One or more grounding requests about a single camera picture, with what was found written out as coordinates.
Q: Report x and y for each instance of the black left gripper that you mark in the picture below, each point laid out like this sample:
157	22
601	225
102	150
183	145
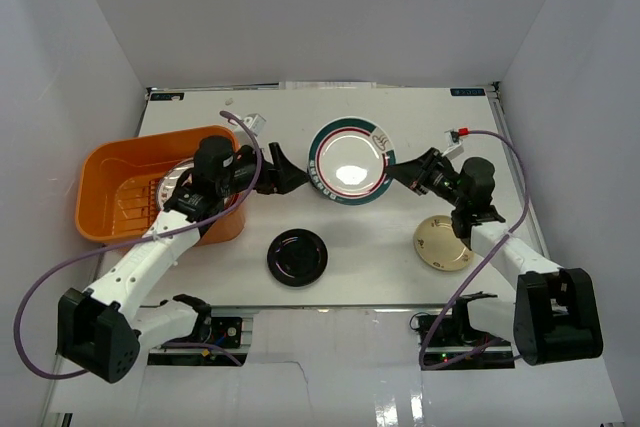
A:
272	170

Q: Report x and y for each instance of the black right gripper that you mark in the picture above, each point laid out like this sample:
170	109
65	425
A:
416	173

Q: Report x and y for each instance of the white plate green rim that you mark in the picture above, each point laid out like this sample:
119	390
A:
347	161

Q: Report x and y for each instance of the beige plate with calligraphy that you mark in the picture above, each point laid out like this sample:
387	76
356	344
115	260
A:
437	246

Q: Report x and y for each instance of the black plate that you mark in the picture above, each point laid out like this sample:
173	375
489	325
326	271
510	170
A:
297	258

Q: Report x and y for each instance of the orange sunburst patterned plate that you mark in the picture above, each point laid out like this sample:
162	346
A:
172	182

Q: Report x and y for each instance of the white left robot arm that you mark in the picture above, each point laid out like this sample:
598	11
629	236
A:
96	325

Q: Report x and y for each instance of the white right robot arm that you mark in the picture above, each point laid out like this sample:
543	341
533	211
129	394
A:
554	316

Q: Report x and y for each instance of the orange plastic bin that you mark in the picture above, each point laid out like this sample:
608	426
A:
117	193

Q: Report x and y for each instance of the right blue table label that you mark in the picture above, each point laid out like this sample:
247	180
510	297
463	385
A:
467	92

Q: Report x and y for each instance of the blue table label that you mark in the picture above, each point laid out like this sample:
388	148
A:
166	96
467	92

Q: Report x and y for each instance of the left blue table label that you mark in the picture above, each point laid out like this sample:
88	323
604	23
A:
166	96

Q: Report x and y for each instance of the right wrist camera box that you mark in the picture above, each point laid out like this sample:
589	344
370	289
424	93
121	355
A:
454	138

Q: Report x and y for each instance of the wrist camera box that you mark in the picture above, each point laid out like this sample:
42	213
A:
255	123
454	138

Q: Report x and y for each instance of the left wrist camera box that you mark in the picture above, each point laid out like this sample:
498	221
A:
255	123

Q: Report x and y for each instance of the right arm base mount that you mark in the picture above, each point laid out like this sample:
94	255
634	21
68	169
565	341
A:
454	336

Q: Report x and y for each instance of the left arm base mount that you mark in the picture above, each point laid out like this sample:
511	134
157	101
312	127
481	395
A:
216	341

